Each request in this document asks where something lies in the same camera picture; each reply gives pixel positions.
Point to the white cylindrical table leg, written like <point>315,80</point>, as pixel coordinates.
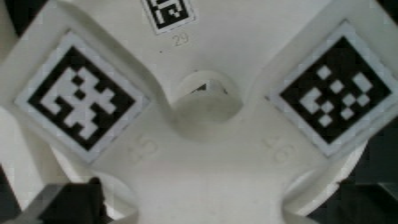
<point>209,101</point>

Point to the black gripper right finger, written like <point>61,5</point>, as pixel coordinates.
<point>363,204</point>

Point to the white cross-shaped table base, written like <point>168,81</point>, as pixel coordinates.
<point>219,160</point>

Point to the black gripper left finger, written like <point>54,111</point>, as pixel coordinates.
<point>77,208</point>

